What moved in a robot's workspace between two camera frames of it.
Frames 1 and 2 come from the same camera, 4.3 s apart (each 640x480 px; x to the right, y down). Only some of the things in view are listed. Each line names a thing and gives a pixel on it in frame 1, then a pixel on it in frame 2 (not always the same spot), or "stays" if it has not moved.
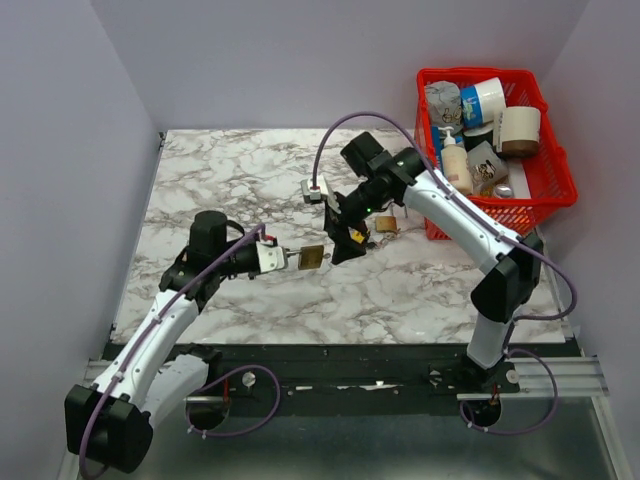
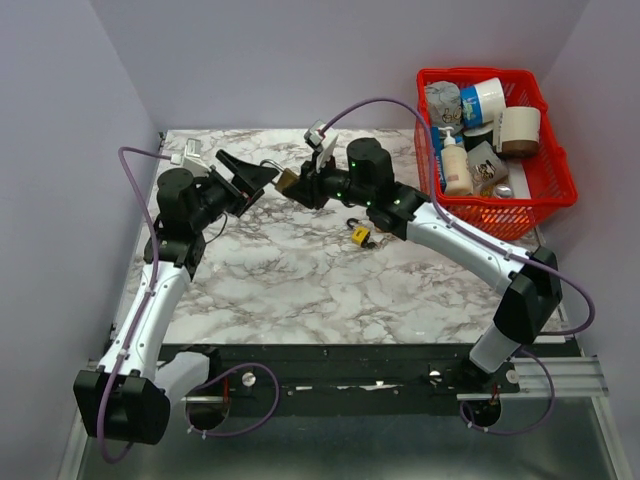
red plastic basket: [552, 186] stays
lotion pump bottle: [455, 164] stays
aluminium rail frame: [550, 377] stays
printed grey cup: [486, 166] stays
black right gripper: [335, 226] to [308, 189]
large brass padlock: [311, 257] to [286, 180]
